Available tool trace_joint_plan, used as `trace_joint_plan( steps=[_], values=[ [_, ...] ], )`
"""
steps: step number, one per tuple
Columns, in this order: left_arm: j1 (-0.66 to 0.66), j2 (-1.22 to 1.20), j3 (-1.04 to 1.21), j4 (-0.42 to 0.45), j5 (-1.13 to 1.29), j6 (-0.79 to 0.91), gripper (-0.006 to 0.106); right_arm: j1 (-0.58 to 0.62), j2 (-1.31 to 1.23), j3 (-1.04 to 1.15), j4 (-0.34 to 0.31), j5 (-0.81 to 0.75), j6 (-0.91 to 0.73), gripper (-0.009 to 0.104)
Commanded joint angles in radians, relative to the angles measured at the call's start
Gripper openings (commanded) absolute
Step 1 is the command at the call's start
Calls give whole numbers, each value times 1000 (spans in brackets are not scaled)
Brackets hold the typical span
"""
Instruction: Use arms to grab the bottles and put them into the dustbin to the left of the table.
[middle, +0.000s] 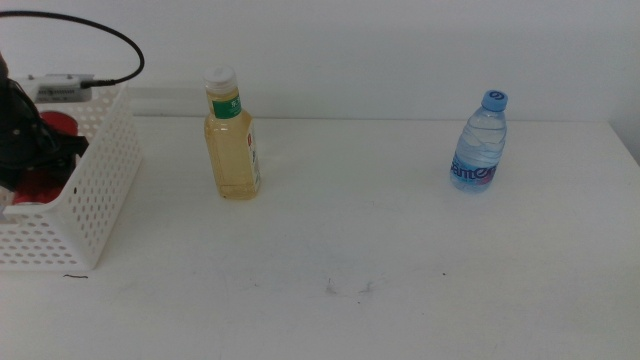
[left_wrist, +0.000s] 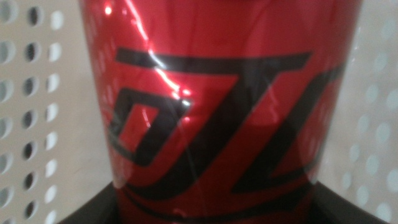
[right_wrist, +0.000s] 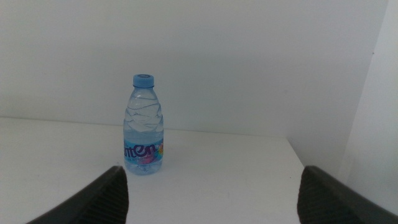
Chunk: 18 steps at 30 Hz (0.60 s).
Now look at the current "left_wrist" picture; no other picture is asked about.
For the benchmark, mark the white perforated plastic basket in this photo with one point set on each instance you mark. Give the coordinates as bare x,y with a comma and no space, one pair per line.
71,62

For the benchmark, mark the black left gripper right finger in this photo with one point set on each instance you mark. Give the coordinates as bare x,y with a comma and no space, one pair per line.
332,208

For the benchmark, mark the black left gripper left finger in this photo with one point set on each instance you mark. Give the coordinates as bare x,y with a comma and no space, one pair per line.
99,208

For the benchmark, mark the red drink can black print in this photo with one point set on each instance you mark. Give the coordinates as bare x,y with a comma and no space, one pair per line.
217,93

